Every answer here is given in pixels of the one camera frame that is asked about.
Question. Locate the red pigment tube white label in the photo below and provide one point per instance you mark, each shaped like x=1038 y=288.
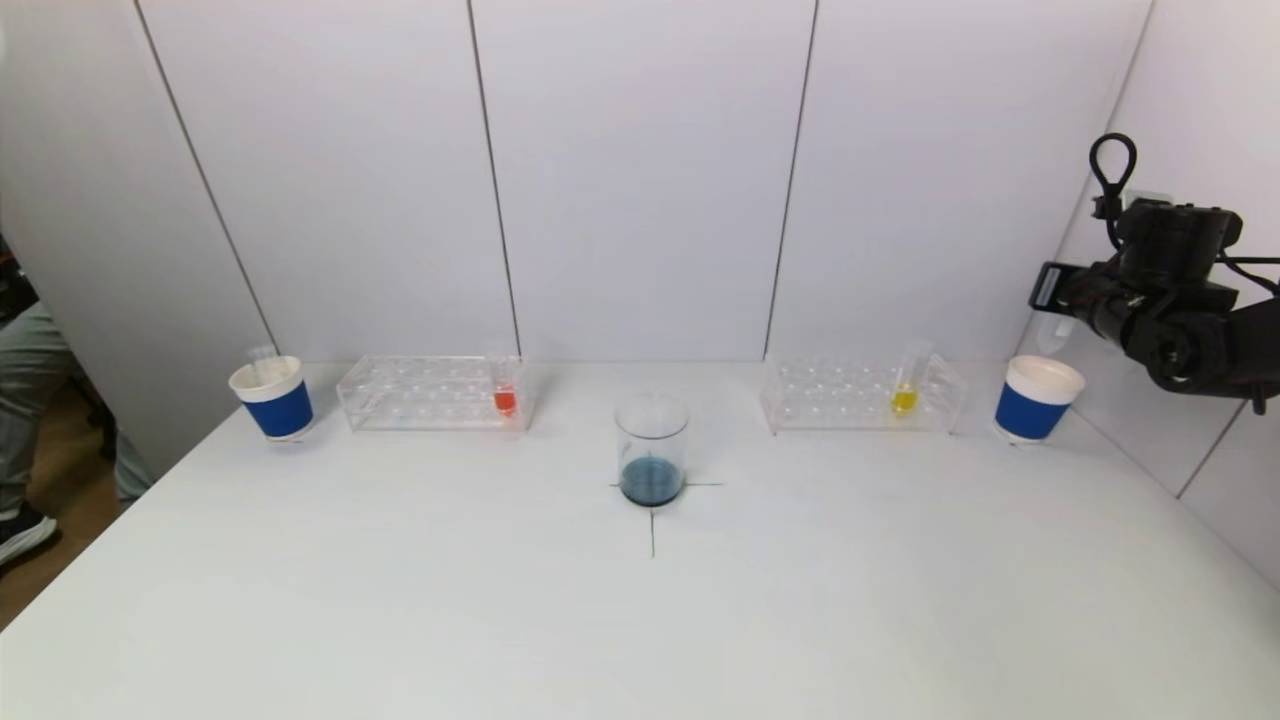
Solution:
x=1055 y=330

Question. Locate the clear acrylic test tube rack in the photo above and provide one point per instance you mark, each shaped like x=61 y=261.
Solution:
x=430 y=400
x=840 y=395

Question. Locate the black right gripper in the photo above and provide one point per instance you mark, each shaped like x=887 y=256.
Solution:
x=1047 y=288

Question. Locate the red pigment test tube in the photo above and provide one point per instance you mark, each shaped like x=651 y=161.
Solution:
x=505 y=402

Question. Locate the blue pigment test tube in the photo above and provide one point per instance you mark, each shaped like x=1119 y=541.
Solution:
x=264 y=362

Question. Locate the grey trouser leg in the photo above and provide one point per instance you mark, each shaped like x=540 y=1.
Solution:
x=30 y=400

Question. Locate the yellow pigment test tube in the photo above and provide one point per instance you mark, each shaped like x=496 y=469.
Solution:
x=903 y=402

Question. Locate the black white shoe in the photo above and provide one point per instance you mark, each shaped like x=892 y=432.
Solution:
x=22 y=535

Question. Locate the blue white paper cup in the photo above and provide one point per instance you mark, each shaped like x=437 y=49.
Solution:
x=282 y=410
x=1032 y=412

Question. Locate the clear glass beaker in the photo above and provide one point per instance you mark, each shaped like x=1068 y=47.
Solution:
x=652 y=482

